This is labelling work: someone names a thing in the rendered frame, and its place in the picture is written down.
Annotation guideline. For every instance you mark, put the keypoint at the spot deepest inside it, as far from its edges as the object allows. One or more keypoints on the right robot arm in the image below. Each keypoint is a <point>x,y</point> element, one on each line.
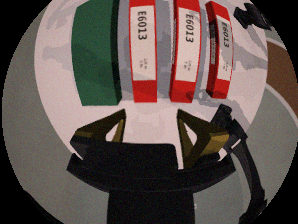
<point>244,18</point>

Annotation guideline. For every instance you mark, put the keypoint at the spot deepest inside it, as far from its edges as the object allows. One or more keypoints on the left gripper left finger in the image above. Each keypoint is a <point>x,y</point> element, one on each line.
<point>98,129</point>

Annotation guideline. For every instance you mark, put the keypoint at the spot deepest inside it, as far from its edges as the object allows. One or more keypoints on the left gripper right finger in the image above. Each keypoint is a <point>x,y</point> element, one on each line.
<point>210,137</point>

